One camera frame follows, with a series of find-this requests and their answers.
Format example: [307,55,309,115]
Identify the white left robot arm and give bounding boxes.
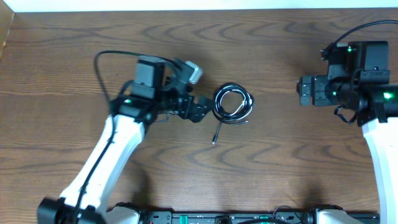
[37,55,213,224]

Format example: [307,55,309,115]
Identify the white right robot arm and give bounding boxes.
[297,40,397,223]

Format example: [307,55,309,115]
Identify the brown cardboard panel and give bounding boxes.
[0,0,15,56]

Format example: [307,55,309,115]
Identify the black right camera cable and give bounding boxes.
[329,19,398,50]

